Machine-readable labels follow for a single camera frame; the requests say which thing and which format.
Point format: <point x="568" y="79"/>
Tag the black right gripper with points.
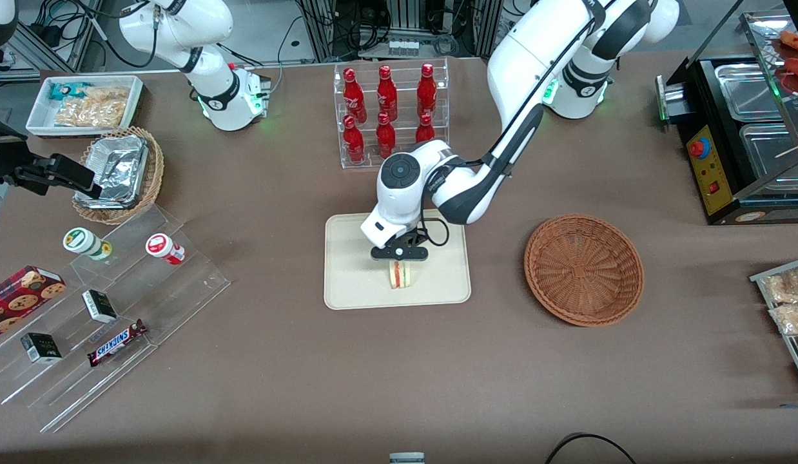
<point x="4" y="162"/>

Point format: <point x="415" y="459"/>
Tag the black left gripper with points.
<point x="419" y="239"/>

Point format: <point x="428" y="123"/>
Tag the triangular sandwich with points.
<point x="402" y="276"/>

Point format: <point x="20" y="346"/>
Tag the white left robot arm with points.
<point x="534" y="51"/>

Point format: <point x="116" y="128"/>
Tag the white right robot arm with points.
<point x="212" y="96"/>

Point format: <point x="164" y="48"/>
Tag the beige rectangular serving tray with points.
<point x="347" y="270"/>

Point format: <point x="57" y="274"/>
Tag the light wicker basket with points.
<point x="155" y="174"/>

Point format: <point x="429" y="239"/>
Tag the round brown wicker basket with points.
<point x="583" y="270"/>

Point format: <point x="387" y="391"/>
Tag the tray of bagged snacks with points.
<point x="760" y="278"/>

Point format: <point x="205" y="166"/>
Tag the crumpled aluminium foil container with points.
<point x="118" y="167"/>

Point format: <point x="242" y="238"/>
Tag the green lid snack cup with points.
<point x="83" y="241"/>

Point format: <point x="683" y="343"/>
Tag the clear bag of chips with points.
<point x="93" y="109"/>

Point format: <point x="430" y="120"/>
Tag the white rectangular plastic bin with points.
<point x="38" y="119"/>

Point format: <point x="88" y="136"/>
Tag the teal snack packet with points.
<point x="64" y="90"/>

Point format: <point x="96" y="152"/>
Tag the red lid snack cup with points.
<point x="164" y="248"/>

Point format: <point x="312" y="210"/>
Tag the red cola bottle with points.
<point x="354" y="143"/>
<point x="387" y="93"/>
<point x="354" y="96"/>
<point x="385" y="138"/>
<point x="425" y="131"/>
<point x="427" y="90"/>

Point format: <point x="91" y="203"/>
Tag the small black box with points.
<point x="99" y="306"/>
<point x="41" y="348"/>

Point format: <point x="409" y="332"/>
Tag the red plaid cookie box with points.
<point x="19" y="299"/>

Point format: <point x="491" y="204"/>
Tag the clear acrylic step display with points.
<point x="147" y="296"/>

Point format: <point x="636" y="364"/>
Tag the snickers chocolate bar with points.
<point x="115" y="343"/>

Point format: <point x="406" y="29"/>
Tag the clear acrylic bottle rack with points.
<point x="405" y="84"/>

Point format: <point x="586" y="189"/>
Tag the white power strip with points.
<point x="403" y="48"/>

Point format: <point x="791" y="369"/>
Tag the small grey device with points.
<point x="407" y="458"/>

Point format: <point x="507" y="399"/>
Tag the black food warmer cabinet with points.
<point x="708" y="174"/>

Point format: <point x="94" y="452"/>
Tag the clear bag of fried snacks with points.
<point x="789" y="287"/>
<point x="792" y="319"/>

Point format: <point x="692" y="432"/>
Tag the wooden skewer stick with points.
<point x="795" y="149"/>

